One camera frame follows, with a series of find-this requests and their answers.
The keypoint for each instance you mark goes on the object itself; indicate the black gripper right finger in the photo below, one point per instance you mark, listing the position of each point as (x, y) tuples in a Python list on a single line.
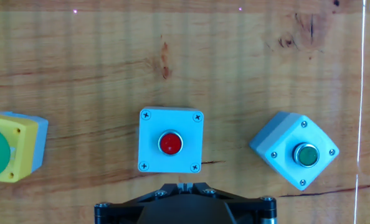
[(235, 202)]

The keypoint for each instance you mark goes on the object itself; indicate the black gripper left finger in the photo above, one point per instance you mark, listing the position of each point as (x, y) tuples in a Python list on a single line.
[(147, 197)]

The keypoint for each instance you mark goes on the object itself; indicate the grey red-button box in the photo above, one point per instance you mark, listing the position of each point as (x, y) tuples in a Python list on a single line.
[(154, 140)]

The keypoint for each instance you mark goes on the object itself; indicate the light grey green-button box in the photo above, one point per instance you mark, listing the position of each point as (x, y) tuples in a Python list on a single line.
[(281, 146)]

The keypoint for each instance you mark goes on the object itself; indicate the yellow green mushroom-button box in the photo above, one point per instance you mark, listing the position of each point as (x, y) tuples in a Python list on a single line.
[(23, 146)]

